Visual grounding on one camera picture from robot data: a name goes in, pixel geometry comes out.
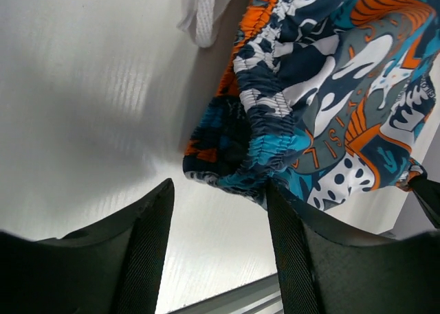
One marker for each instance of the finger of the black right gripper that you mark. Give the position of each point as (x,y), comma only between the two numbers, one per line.
(427,193)

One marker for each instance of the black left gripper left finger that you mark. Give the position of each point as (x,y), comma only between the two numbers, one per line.
(114,265)

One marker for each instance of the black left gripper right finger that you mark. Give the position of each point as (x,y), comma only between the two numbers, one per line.
(327,266)

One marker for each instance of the patterned blue orange shorts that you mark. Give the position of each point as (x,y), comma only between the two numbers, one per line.
(325,97)

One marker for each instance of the aluminium mounting rail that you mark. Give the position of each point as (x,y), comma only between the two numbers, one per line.
(261,296)

